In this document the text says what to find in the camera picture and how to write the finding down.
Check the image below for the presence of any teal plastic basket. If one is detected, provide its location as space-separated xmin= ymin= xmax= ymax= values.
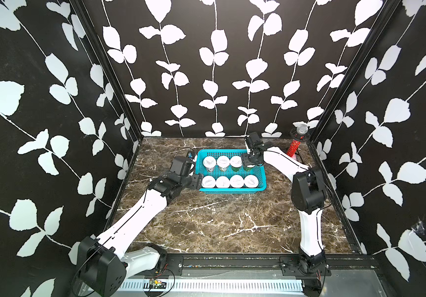
xmin=196 ymin=148 xmax=267 ymax=194

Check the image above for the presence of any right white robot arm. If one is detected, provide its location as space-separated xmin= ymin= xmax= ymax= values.
xmin=241 ymin=132 xmax=326 ymax=275

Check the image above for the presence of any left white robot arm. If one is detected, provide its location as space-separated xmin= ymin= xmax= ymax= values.
xmin=72 ymin=155 xmax=204 ymax=297

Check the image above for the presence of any pink and red tube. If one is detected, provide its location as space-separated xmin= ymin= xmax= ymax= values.
xmin=287 ymin=140 xmax=301 ymax=159

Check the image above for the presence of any small black tripod lamp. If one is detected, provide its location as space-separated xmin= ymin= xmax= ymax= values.
xmin=290 ymin=124 xmax=310 ymax=144

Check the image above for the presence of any small circuit board with wires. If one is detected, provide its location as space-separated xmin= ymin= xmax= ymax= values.
xmin=144 ymin=279 xmax=168 ymax=291

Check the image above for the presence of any white perforated cable duct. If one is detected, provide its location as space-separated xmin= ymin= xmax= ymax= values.
xmin=118 ymin=279 xmax=303 ymax=294

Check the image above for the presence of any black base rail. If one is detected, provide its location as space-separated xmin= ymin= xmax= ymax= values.
xmin=164 ymin=253 xmax=379 ymax=278

